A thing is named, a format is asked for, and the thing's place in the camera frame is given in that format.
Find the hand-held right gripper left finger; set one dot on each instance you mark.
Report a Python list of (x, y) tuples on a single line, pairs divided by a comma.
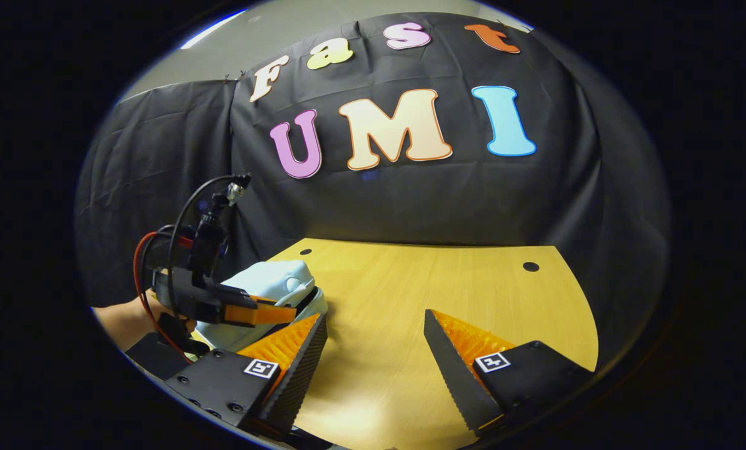
[(304, 369)]

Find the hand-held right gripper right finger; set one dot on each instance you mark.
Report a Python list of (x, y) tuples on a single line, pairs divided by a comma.
[(451, 375)]

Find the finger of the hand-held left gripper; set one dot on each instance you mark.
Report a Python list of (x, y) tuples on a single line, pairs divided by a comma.
[(260, 314)]

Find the light blue suitcase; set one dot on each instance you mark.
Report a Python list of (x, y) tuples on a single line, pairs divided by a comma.
[(272, 281)]

